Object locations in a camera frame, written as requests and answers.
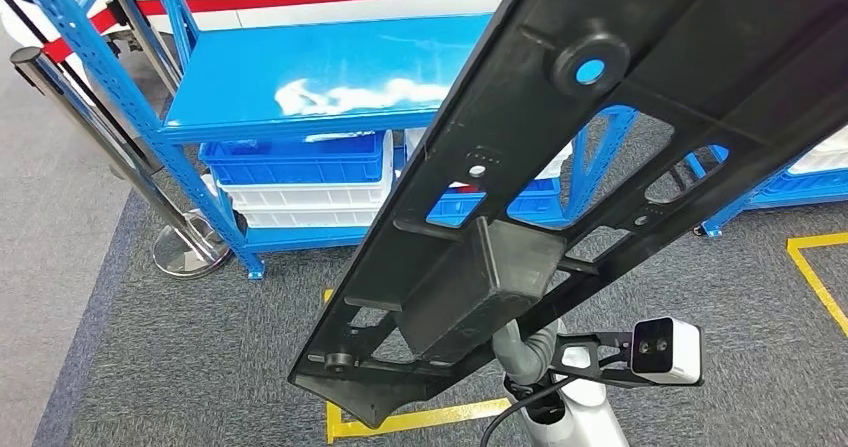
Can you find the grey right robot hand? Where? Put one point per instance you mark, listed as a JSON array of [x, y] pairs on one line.
[[523, 364]]

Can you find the black plastic frame part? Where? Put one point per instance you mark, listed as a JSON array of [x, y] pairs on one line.
[[662, 33]]

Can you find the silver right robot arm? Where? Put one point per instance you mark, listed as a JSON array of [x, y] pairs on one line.
[[590, 417]]

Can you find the blue wheeled shelf rack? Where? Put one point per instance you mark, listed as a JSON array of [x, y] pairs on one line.
[[729, 212]]

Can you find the blue metal shelf rack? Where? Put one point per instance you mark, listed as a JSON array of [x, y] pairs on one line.
[[298, 66]]

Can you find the yellow floor tape square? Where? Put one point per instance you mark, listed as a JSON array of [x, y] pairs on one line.
[[411, 421]]

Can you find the blue plastic crate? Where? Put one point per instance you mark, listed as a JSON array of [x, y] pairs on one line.
[[298, 162], [808, 189], [530, 209]]

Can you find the black camera bracket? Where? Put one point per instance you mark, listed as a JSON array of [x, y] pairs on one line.
[[596, 364]]

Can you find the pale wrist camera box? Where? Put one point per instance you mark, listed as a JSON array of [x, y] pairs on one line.
[[676, 351]]

